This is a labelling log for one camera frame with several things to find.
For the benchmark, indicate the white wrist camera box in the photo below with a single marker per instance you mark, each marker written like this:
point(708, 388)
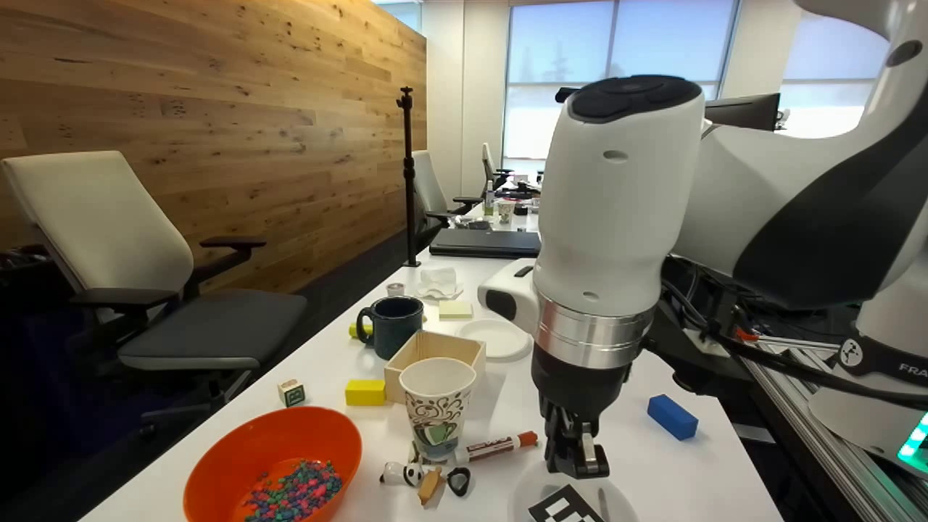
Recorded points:
point(509, 294)

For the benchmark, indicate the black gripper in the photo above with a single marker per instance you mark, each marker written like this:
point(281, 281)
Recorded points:
point(582, 381)

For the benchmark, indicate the small multicolour die cube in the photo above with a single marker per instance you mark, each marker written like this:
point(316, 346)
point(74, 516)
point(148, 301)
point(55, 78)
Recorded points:
point(292, 391)

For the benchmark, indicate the open wooden box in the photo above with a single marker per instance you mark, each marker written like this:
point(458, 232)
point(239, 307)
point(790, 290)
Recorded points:
point(437, 349)

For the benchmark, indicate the blue rectangular block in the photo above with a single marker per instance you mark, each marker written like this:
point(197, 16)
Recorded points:
point(671, 414)

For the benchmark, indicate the patterned paper cup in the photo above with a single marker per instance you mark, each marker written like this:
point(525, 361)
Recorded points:
point(437, 410)

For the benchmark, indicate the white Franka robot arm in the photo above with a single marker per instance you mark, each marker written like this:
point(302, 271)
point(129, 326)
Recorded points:
point(619, 192)

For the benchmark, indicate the red white marker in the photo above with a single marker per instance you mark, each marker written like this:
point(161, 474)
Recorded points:
point(496, 446)

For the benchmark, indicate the yellow rectangular block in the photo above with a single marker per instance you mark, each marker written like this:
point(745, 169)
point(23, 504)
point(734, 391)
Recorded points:
point(367, 391)

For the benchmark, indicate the white grey office chair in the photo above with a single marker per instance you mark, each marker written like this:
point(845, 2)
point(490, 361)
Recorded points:
point(429, 192)
point(106, 232)

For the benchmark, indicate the small tan wooden piece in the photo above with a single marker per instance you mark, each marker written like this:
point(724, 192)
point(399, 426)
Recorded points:
point(428, 487)

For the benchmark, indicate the orange bowl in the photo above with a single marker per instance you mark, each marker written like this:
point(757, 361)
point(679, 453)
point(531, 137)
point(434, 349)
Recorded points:
point(232, 464)

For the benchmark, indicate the yellow cylinder block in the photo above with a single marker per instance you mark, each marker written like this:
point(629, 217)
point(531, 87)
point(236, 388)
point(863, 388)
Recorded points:
point(354, 332)

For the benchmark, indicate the small cups group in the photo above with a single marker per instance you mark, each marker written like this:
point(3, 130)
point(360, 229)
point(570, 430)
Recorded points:
point(496, 205)

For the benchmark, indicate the crumpled clear plastic wrap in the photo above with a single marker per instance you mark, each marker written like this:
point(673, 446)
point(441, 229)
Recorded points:
point(439, 281)

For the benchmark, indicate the black closed laptop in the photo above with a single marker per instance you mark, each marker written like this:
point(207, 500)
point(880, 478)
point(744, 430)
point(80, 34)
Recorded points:
point(483, 240)

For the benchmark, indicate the black tripod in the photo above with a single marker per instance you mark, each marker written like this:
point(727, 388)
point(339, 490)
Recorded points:
point(408, 174)

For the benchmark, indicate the dark blue mug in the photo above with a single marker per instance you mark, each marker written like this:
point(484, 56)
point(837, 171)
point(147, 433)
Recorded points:
point(393, 327)

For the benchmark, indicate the aluminium rail frame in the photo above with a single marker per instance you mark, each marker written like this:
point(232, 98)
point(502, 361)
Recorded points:
point(822, 453)

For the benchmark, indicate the small white black toy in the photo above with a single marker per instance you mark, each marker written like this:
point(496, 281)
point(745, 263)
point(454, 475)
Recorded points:
point(400, 474)

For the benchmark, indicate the yellow sticky note pad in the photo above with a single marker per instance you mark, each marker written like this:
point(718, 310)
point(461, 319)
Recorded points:
point(454, 310)

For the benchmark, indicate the white paper plate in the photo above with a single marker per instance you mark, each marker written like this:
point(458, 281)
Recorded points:
point(496, 340)

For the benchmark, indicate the colourful beads pile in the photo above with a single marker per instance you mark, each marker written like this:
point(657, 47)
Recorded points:
point(292, 490)

